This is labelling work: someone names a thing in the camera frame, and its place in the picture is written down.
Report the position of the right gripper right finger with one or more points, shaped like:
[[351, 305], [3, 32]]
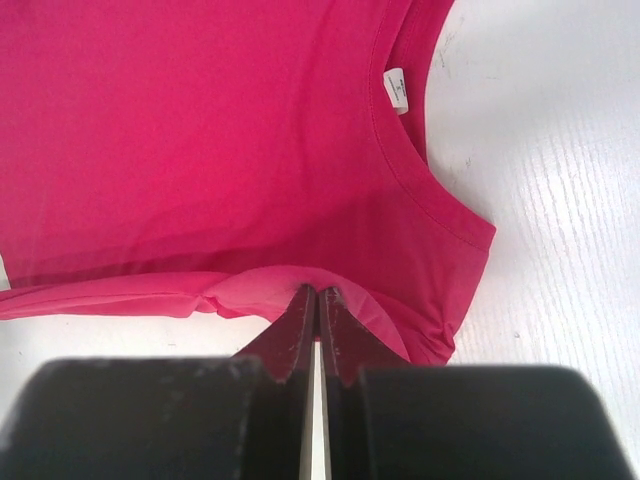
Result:
[[389, 419]]

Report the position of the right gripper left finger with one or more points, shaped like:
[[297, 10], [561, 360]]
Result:
[[240, 417]]

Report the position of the pink t shirt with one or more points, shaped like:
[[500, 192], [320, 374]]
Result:
[[167, 157]]

